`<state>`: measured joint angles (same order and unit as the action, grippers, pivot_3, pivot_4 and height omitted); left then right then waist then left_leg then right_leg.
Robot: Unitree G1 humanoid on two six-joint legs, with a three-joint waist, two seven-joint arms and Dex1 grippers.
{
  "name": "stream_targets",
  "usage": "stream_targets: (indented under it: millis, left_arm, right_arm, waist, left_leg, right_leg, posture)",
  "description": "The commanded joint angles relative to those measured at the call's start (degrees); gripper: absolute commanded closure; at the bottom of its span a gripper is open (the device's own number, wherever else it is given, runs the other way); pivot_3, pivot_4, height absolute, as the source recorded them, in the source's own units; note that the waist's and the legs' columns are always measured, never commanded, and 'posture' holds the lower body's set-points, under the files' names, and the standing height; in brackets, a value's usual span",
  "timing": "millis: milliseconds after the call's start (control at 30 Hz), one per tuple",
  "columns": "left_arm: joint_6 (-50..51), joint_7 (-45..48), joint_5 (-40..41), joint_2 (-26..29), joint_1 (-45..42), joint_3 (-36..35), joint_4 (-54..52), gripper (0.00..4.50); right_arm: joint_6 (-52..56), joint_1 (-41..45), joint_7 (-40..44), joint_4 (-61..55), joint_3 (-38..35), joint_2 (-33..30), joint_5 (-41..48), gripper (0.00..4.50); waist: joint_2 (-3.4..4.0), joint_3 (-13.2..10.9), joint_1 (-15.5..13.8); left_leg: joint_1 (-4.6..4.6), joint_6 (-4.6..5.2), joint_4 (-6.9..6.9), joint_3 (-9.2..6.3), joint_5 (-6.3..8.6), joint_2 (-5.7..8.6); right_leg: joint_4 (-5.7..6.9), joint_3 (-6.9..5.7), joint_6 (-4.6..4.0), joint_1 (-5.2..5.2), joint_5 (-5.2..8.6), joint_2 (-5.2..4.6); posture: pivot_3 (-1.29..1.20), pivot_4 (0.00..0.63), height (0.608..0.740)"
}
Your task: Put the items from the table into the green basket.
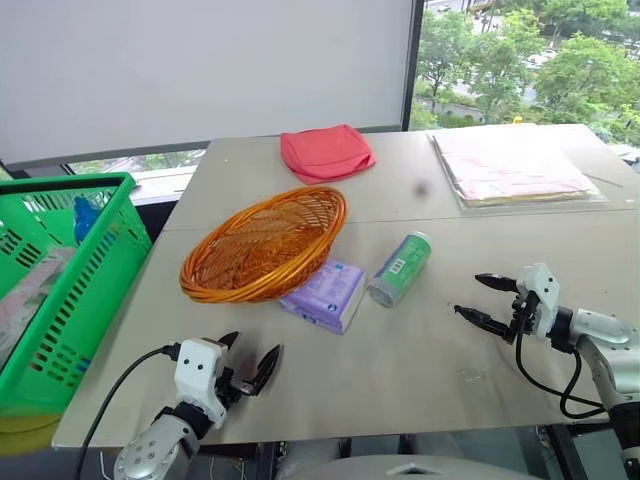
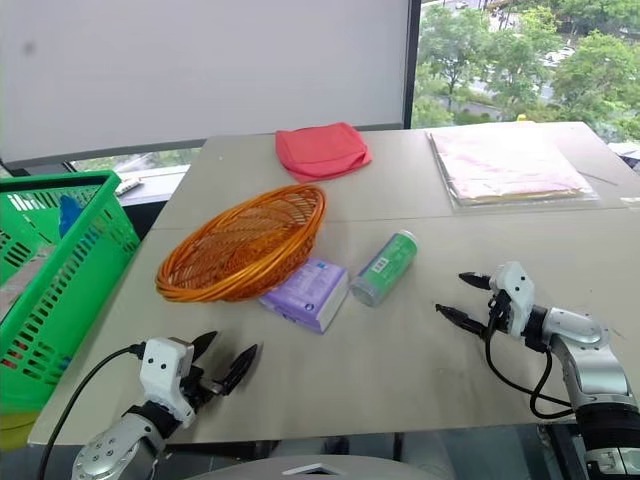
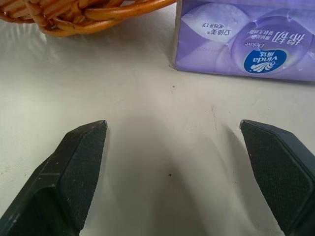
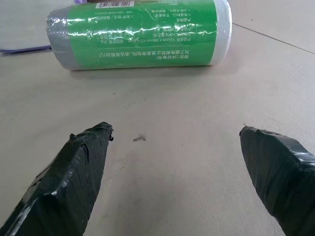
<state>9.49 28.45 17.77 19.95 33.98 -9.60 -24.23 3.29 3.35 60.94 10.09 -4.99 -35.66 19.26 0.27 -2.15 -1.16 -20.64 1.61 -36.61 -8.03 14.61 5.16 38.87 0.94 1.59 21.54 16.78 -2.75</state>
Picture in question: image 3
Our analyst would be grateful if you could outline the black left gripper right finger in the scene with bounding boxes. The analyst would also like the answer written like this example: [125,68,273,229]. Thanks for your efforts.
[240,119,315,236]

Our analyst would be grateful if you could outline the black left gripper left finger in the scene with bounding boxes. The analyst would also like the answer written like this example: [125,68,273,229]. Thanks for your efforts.
[0,119,108,236]

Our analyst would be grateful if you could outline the purple tissue pack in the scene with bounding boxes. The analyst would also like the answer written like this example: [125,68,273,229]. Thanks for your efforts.
[168,0,315,82]

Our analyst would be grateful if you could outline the orange wicker basket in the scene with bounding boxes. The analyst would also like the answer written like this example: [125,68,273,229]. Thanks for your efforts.
[0,0,178,37]

